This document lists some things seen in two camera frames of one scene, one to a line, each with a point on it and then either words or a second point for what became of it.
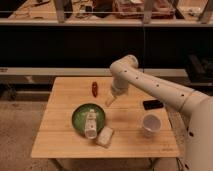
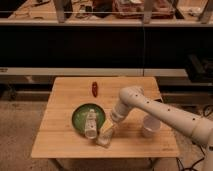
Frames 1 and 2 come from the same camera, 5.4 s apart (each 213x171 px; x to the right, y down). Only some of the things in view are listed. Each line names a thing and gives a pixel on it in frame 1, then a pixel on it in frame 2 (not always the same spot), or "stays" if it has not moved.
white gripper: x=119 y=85 -> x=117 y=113
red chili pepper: x=95 y=88 stays
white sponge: x=105 y=136 stays
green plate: x=80 y=113 stays
